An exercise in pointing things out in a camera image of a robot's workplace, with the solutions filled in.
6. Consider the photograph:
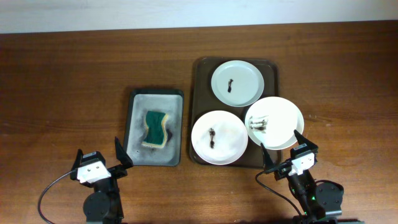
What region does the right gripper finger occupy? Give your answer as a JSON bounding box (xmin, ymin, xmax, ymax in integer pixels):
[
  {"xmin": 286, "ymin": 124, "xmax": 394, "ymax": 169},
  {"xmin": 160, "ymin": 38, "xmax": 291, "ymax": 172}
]
[
  {"xmin": 294, "ymin": 130, "xmax": 318, "ymax": 151},
  {"xmin": 261, "ymin": 143, "xmax": 274, "ymax": 173}
]

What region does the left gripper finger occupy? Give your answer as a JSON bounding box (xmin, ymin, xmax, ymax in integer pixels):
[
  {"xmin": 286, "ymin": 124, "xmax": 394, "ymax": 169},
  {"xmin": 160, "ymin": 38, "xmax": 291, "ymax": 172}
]
[
  {"xmin": 114, "ymin": 137, "xmax": 134, "ymax": 169},
  {"xmin": 73, "ymin": 149, "xmax": 83, "ymax": 170}
]

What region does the white plate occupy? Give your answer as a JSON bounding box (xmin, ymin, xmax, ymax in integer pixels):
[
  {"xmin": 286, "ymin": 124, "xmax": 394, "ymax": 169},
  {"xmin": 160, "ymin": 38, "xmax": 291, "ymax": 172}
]
[
  {"xmin": 211, "ymin": 60, "xmax": 264, "ymax": 107},
  {"xmin": 191, "ymin": 110, "xmax": 248, "ymax": 166},
  {"xmin": 244, "ymin": 96, "xmax": 304, "ymax": 151}
]

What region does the green and yellow sponge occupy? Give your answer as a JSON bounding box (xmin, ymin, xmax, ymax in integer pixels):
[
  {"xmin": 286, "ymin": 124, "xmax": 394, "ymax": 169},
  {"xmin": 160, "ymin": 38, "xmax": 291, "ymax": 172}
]
[{"xmin": 142, "ymin": 111, "xmax": 168, "ymax": 148}]

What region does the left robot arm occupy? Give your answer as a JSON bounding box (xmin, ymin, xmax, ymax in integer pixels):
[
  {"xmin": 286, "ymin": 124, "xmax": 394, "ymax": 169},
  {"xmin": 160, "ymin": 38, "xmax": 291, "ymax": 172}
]
[{"xmin": 70, "ymin": 138, "xmax": 134, "ymax": 223}]

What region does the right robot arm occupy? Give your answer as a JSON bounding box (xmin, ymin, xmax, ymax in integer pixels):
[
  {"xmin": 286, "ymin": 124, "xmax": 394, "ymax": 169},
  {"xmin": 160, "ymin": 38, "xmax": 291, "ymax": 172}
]
[{"xmin": 255, "ymin": 130, "xmax": 344, "ymax": 223}]

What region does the small black sponge tray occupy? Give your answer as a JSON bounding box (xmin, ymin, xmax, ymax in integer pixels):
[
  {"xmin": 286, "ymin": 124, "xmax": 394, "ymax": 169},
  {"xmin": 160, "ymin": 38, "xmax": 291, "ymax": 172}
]
[{"xmin": 123, "ymin": 89, "xmax": 184, "ymax": 167}]

